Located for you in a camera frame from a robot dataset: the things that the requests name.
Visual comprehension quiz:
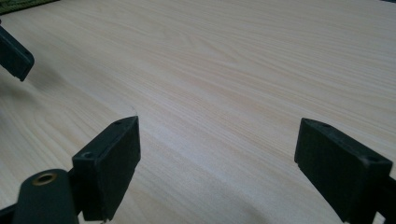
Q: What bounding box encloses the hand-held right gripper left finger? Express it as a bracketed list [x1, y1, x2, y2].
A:
[71, 115, 142, 222]

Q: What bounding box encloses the green patterned cloth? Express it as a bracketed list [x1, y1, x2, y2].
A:
[0, 0, 60, 15]

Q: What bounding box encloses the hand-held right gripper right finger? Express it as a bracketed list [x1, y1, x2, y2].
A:
[293, 117, 394, 224]

